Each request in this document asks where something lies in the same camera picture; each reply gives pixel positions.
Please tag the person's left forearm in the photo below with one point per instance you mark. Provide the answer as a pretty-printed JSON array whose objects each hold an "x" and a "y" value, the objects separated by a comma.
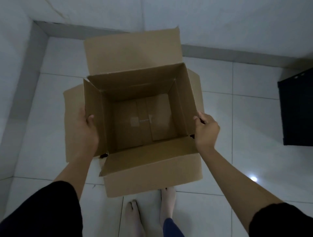
[{"x": 73, "y": 171}]

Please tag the person's black right sleeve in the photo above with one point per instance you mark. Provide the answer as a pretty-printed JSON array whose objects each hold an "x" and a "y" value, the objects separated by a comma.
[{"x": 281, "y": 221}]

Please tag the person's right hand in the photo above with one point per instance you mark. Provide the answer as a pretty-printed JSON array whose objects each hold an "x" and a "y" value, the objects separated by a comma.
[{"x": 207, "y": 133}]

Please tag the person's right foot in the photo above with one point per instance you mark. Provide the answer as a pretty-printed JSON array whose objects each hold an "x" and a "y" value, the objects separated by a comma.
[{"x": 168, "y": 204}]

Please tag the person's black left sleeve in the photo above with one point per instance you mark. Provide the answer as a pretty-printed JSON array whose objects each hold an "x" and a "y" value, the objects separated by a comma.
[{"x": 44, "y": 212}]

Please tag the person's left foot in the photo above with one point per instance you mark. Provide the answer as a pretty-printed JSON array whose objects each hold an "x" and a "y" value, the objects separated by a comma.
[{"x": 130, "y": 219}]

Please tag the person's right forearm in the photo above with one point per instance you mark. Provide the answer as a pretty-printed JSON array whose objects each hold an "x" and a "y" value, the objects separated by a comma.
[{"x": 234, "y": 185}]

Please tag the black crate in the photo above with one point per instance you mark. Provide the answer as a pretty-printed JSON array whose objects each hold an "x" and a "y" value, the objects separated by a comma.
[{"x": 297, "y": 107}]

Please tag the person's foot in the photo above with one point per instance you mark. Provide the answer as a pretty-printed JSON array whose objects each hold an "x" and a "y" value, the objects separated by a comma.
[
  {"x": 130, "y": 219},
  {"x": 168, "y": 204}
]

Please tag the person's left thumb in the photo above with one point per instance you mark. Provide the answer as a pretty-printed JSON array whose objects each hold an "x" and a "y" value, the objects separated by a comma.
[{"x": 91, "y": 122}]

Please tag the person's blue trouser leg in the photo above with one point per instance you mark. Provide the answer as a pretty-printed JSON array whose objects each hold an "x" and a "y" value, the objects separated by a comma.
[{"x": 172, "y": 229}]

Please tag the person's black sleeve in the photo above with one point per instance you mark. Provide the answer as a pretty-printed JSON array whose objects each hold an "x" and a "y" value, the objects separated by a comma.
[
  {"x": 281, "y": 221},
  {"x": 44, "y": 212}
]

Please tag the person's right thumb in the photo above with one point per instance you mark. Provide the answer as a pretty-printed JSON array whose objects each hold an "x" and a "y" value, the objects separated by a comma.
[{"x": 196, "y": 125}]

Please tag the brown cardboard box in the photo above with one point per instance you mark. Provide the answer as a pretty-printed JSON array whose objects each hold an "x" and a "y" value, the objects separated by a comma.
[{"x": 139, "y": 114}]

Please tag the person's left hand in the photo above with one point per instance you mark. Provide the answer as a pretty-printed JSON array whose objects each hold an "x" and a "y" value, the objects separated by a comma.
[{"x": 84, "y": 133}]

